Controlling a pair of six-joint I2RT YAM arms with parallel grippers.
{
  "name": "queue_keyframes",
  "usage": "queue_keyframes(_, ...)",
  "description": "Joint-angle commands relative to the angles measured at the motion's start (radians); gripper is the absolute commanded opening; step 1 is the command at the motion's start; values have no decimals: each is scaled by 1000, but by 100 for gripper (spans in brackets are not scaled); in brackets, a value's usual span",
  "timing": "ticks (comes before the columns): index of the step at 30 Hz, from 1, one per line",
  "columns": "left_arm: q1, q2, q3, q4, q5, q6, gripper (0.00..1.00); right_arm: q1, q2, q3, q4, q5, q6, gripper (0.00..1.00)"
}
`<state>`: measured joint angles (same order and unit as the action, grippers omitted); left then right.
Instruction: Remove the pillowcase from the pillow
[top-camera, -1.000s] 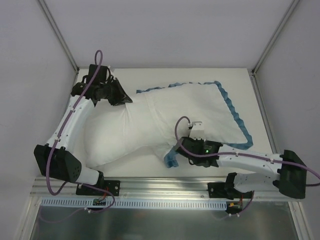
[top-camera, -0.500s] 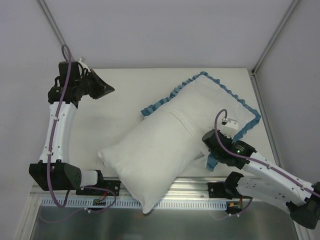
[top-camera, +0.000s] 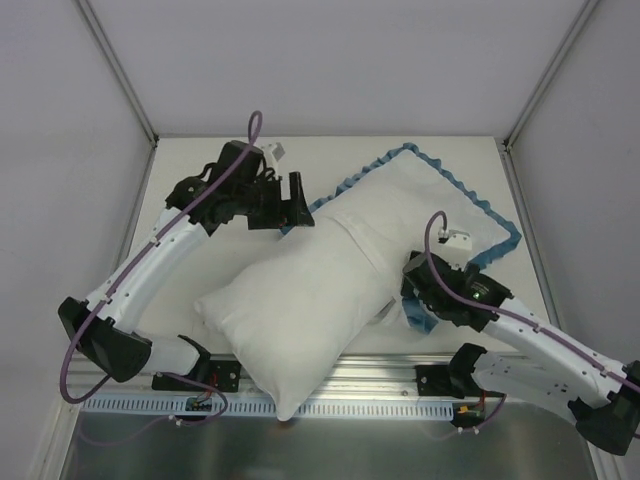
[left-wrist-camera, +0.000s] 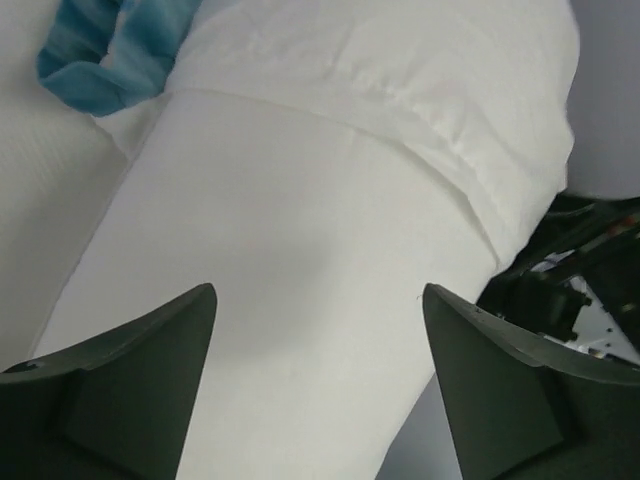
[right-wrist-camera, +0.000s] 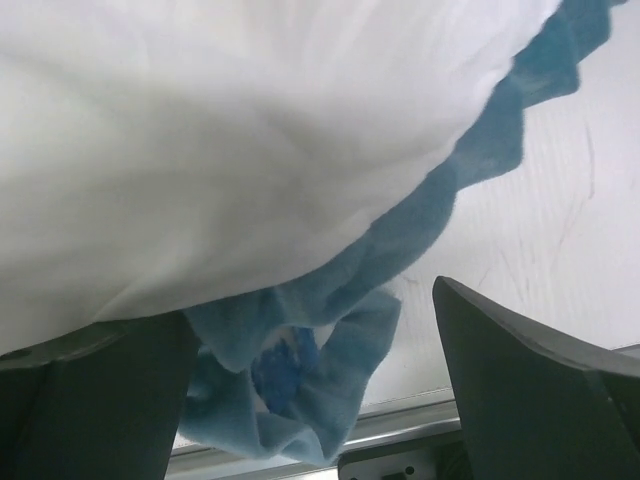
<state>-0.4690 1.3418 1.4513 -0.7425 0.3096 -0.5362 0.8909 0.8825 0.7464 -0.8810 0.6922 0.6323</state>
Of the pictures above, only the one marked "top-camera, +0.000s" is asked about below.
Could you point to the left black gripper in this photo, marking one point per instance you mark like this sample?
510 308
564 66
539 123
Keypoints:
279 201

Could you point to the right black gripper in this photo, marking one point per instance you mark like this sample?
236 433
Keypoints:
417 288

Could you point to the blue patterned pillowcase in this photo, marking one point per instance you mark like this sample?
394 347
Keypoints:
386 206

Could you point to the white pillow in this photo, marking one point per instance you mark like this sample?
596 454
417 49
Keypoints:
289 315

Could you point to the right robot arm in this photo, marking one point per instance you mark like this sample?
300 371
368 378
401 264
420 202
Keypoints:
598 395

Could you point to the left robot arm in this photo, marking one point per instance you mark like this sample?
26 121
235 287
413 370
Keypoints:
244 181

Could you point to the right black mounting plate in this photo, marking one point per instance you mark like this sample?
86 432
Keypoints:
445 381

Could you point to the black mounting plate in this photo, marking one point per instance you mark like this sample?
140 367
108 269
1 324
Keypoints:
223 375
445 381

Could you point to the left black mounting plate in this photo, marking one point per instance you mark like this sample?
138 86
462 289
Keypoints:
223 375

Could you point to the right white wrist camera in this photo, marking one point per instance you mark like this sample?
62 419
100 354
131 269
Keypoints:
454 246

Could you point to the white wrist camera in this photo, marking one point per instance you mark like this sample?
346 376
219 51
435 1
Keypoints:
454 246
273 152

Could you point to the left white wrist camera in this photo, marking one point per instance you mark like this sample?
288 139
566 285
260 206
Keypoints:
273 152

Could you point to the left aluminium frame post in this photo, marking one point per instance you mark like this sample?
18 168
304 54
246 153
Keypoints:
101 38

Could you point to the aluminium frame post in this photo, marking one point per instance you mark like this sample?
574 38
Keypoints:
576 28
101 38

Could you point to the white slotted cable duct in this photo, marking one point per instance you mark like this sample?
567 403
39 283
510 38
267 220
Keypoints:
263 407

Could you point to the right aluminium frame post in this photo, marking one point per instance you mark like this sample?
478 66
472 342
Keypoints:
576 28

